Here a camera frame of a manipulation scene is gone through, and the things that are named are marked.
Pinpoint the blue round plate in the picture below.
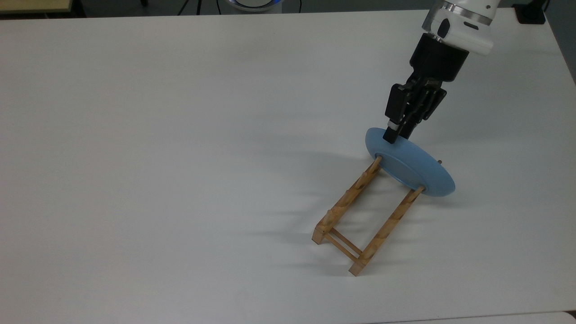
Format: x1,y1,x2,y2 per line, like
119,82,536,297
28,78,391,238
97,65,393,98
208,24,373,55
364,127,456,198

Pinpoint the black table clamp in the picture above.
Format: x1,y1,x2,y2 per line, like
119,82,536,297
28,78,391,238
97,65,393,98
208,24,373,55
513,0,548,24

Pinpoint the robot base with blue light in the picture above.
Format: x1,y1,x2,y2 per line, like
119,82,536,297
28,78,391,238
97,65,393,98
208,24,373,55
225,0,284,13

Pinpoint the wooden plate rack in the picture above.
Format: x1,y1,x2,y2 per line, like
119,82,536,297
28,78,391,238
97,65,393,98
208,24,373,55
311,155,444,277

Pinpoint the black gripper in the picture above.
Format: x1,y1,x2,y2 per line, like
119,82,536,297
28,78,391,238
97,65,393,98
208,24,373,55
383,34,469,144

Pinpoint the yellow wooden board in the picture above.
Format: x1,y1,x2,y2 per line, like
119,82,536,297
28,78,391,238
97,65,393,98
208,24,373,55
0,0,73,14

